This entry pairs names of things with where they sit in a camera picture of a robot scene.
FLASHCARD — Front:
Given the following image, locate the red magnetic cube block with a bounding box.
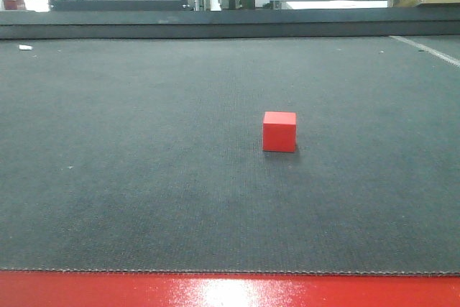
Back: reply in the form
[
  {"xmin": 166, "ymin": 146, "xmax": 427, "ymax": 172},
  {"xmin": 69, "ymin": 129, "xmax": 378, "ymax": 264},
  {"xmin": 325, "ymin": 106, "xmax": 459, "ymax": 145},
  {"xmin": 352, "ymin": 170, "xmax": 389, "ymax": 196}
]
[{"xmin": 262, "ymin": 111, "xmax": 297, "ymax": 152}]

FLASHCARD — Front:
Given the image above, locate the dark grey carpet mat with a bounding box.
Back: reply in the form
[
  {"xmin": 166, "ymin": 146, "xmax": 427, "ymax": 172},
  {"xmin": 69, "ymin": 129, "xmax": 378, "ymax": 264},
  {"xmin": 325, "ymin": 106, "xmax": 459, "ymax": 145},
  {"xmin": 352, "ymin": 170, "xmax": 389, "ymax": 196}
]
[{"xmin": 1, "ymin": 6, "xmax": 459, "ymax": 275}]

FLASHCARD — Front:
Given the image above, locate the white background table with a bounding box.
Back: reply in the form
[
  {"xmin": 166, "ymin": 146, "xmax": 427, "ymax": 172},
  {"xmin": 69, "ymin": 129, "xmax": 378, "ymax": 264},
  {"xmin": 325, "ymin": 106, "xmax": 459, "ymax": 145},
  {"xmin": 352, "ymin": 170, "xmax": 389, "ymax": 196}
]
[{"xmin": 270, "ymin": 0, "xmax": 388, "ymax": 10}]

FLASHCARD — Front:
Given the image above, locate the red box far left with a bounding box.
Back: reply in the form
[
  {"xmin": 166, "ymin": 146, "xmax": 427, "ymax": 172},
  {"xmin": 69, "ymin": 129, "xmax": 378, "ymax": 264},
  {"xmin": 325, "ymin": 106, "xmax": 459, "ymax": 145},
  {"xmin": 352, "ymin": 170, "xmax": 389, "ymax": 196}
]
[{"xmin": 1, "ymin": 0, "xmax": 27, "ymax": 11}]

